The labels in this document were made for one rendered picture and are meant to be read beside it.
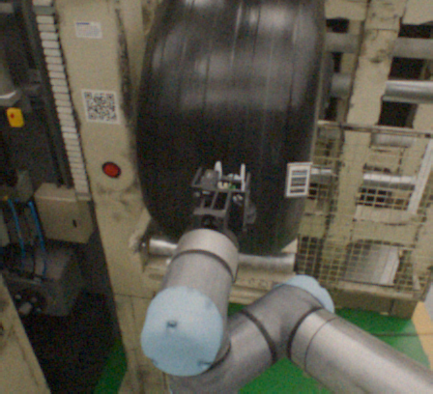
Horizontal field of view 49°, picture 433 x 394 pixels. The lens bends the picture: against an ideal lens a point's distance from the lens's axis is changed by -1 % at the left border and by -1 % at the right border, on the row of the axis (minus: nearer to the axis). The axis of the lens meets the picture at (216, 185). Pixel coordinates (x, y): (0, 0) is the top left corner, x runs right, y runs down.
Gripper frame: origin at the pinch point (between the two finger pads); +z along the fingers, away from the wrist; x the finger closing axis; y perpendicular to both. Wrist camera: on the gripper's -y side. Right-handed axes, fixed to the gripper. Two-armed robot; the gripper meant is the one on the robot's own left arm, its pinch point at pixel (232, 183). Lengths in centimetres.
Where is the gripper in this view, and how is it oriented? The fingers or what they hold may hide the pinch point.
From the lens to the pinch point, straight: 74.8
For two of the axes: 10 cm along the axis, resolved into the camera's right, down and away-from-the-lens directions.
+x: -9.8, -1.1, 1.4
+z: 1.8, -5.0, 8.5
